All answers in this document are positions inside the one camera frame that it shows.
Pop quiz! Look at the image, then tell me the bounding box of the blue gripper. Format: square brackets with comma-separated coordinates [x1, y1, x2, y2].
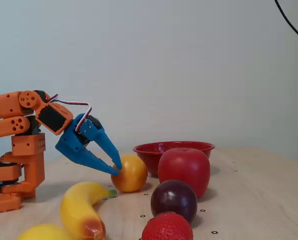
[55, 113, 123, 176]

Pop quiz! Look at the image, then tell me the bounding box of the yellow toy lemon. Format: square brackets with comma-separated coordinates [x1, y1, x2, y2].
[15, 224, 73, 240]

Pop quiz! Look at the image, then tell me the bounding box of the red speckled bowl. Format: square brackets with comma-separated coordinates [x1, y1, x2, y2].
[133, 141, 216, 178]

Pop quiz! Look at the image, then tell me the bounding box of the toy orange fruit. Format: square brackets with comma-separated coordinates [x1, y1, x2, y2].
[110, 154, 148, 193]

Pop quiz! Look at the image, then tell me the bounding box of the yellow toy banana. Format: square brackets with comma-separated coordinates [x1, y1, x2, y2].
[60, 181, 118, 240]

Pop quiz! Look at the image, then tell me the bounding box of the red toy apple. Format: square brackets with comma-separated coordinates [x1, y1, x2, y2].
[158, 147, 211, 200]

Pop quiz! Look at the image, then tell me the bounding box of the dark purple toy plum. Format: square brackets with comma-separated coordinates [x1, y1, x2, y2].
[150, 179, 198, 225]

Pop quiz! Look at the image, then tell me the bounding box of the red toy strawberry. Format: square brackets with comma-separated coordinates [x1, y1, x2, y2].
[141, 211, 194, 240]

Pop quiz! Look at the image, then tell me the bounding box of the red white black servo cable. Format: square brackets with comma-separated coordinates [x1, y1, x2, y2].
[46, 93, 92, 132]

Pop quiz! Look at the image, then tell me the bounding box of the black hanging cable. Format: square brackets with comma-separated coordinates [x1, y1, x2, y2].
[274, 0, 298, 45]

